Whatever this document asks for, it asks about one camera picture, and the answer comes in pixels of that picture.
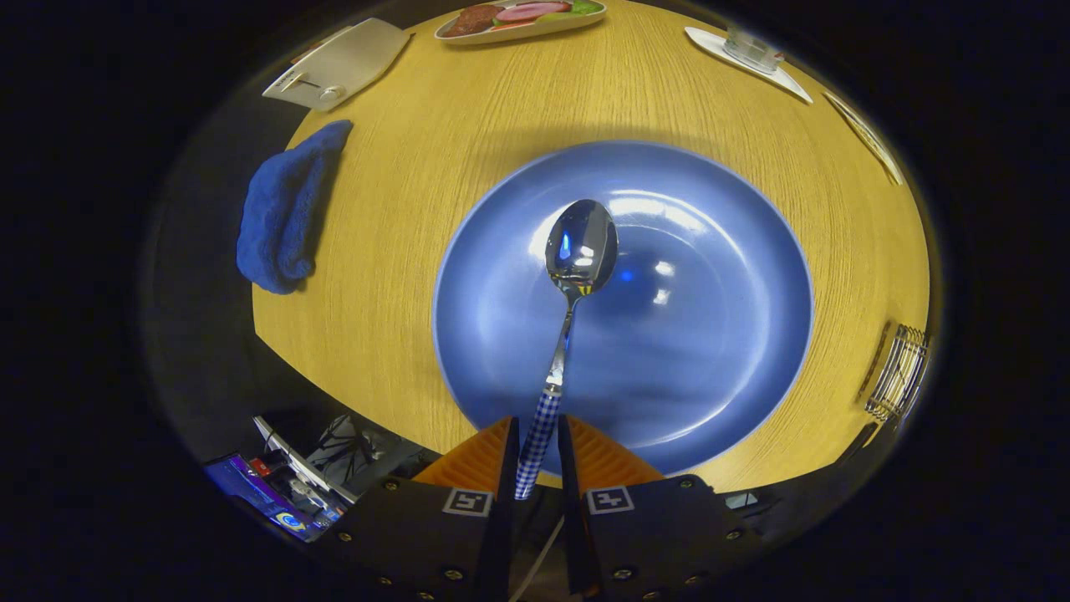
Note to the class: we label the plate of sliced food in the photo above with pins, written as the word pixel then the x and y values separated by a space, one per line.
pixel 518 18

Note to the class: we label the white drink bottle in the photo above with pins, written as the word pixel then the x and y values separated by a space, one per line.
pixel 752 50

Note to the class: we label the white toaster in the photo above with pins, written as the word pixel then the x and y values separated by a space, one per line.
pixel 347 63

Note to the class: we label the white divided snack dish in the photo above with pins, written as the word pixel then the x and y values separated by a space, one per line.
pixel 869 138

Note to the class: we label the blue folded towel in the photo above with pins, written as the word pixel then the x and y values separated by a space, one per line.
pixel 284 209

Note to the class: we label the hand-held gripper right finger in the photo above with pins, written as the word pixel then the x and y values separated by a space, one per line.
pixel 660 535

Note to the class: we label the blue round plate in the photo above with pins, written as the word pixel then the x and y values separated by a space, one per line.
pixel 710 334

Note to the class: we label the glowing laptop screen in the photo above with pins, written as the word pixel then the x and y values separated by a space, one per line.
pixel 259 493

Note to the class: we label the white flat device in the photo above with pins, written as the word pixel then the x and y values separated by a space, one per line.
pixel 301 460

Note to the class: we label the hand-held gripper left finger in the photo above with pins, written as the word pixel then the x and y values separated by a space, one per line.
pixel 418 535

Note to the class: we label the white square coaster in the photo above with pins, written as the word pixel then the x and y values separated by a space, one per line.
pixel 790 82

